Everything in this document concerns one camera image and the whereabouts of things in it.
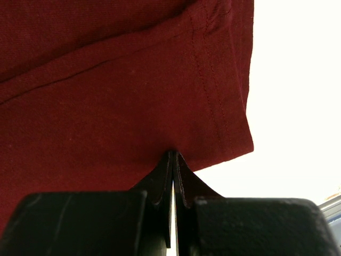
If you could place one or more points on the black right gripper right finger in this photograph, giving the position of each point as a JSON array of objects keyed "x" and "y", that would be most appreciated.
[{"x": 187, "y": 185}]

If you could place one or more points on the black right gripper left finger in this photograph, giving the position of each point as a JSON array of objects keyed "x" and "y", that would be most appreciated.
[{"x": 156, "y": 226}]

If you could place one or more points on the dark red t shirt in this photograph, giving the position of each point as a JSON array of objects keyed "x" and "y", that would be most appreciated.
[{"x": 94, "y": 92}]

